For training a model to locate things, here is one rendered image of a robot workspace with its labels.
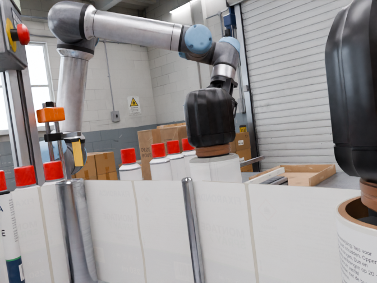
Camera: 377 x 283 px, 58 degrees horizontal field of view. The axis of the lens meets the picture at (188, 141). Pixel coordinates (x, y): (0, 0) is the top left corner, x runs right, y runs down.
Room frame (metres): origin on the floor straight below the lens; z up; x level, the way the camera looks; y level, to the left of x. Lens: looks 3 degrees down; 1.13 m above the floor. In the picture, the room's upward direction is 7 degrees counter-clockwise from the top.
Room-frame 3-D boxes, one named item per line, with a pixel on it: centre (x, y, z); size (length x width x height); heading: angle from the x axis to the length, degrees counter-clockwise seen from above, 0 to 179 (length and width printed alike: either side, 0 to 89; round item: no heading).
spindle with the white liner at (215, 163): (0.57, -0.04, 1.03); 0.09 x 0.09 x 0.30
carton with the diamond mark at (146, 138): (1.41, 0.01, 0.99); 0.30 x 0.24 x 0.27; 135
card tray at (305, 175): (1.45, -0.43, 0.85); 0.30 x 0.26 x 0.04; 139
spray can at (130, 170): (0.79, 0.14, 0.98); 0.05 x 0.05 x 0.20
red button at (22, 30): (0.64, 0.28, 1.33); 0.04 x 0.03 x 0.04; 14
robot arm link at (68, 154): (1.00, 0.42, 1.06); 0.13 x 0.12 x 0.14; 179
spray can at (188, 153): (0.96, 0.00, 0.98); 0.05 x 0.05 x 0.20
